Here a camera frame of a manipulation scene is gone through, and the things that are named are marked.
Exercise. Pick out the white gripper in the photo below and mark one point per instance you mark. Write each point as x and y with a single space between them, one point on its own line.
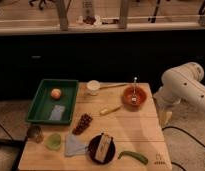
165 99

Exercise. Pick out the yellow banana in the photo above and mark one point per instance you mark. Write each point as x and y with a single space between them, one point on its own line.
106 111

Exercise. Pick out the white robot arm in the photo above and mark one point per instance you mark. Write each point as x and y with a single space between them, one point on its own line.
181 82

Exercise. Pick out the metal spoon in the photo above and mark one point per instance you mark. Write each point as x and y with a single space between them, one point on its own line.
134 97

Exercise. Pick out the orange bowl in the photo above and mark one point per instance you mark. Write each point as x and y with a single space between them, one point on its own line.
127 94

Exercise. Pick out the green cucumber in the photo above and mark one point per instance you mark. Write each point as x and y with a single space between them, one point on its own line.
134 155

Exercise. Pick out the beige box on plate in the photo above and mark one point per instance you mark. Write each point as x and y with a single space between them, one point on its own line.
103 147

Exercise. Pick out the black plate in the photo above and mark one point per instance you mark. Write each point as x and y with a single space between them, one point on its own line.
92 147

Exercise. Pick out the dark grape bunch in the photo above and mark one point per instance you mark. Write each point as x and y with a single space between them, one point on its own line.
82 124

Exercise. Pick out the blue grey cloth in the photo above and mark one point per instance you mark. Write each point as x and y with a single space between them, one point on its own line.
73 146

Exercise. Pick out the grey blue sponge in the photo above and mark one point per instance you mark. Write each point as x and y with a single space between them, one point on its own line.
57 112

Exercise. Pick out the green plastic tray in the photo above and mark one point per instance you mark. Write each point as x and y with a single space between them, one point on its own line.
43 104

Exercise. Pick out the orange apple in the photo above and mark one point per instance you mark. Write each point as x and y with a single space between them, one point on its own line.
56 93

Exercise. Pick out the green plastic cup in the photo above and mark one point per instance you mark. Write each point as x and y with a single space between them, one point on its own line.
53 142

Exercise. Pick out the metal cup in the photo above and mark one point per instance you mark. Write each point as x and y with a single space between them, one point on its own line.
34 133

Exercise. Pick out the white measuring cup wooden handle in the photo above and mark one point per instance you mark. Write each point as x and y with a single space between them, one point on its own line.
94 86

